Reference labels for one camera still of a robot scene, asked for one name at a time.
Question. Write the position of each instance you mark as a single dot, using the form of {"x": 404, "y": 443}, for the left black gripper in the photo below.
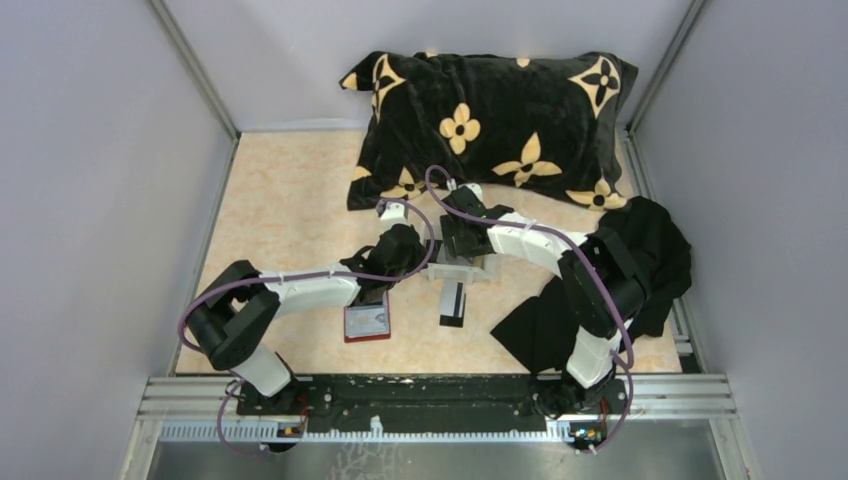
{"x": 419, "y": 258}

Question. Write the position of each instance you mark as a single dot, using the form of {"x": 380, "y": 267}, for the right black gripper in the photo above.
{"x": 456, "y": 246}

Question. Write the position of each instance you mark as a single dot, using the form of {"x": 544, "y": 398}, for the white plastic card box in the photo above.
{"x": 443, "y": 266}

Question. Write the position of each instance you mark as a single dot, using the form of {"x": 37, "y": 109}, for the silver card with black stripe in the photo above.
{"x": 452, "y": 299}

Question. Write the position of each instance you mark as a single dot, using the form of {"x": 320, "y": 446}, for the white credit card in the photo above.
{"x": 366, "y": 322}

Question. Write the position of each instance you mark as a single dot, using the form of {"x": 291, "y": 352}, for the black glossy credit card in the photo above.
{"x": 452, "y": 319}

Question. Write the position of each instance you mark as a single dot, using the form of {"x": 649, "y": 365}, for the red card holder wallet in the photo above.
{"x": 384, "y": 301}

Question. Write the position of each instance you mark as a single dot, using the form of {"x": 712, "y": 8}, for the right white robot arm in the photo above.
{"x": 603, "y": 284}

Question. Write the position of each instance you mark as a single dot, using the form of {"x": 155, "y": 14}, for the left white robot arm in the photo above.
{"x": 228, "y": 321}

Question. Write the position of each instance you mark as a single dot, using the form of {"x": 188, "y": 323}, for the black cloth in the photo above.
{"x": 540, "y": 333}

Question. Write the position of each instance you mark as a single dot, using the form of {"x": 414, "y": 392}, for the black pillow with yellow flowers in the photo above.
{"x": 543, "y": 125}

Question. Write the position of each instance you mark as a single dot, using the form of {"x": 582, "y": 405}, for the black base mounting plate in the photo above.
{"x": 433, "y": 404}

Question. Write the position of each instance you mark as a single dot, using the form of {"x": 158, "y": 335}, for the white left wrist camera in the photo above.
{"x": 392, "y": 212}

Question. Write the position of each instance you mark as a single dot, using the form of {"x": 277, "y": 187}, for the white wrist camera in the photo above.
{"x": 392, "y": 212}
{"x": 474, "y": 188}

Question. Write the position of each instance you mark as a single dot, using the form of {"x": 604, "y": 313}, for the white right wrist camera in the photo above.
{"x": 474, "y": 188}

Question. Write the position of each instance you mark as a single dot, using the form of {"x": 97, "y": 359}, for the white slotted cable duct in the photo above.
{"x": 271, "y": 432}

